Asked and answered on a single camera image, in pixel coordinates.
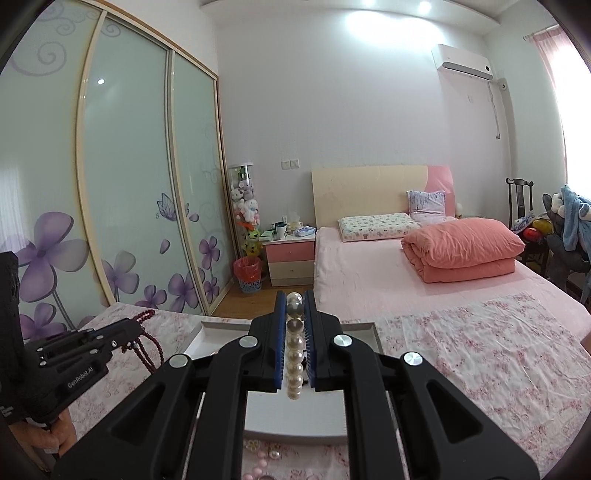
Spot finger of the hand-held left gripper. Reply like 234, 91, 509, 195
23, 318, 142, 370

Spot flower print sliding wardrobe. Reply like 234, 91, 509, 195
0, 0, 232, 342

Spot floral white pillow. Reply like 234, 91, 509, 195
338, 212, 421, 243

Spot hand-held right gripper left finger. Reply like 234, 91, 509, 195
51, 291, 288, 480

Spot pink and cream nightstand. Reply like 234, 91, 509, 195
262, 228, 317, 288

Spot white air conditioner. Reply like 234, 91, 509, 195
431, 44, 492, 81

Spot purple patterned pillow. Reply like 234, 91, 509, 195
406, 190, 447, 224

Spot dark red bead necklace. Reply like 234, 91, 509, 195
121, 310, 166, 376

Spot air conditioner pipe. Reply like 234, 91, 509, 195
489, 79, 505, 139

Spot bed with pink sheet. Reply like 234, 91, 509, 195
313, 217, 591, 324

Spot shallow grey cardboard box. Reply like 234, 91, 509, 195
185, 318, 384, 446

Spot red trash bin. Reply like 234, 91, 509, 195
232, 256, 264, 292

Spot pink floral bed sheet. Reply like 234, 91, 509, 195
60, 291, 591, 480

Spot grey office chair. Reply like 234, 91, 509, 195
541, 193, 591, 289

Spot blue plush garment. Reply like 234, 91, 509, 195
551, 185, 591, 252

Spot pink bead flower bracelet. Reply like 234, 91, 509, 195
245, 438, 287, 480

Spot pink curtain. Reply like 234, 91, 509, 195
529, 25, 591, 153

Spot person's left hand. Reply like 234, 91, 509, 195
9, 408, 75, 457

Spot dark wooden chair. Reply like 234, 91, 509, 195
505, 178, 536, 232

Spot colourful plush toys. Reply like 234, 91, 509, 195
512, 217, 550, 243

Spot cream and pink headboard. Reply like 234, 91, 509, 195
311, 165, 455, 229

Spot pale pink pearl bracelet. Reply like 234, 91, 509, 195
285, 292, 305, 401

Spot folded salmon duvet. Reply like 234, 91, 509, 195
400, 218, 526, 284

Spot clear plush toy tube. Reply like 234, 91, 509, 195
227, 162, 262, 259

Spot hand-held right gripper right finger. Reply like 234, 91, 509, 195
302, 290, 541, 480

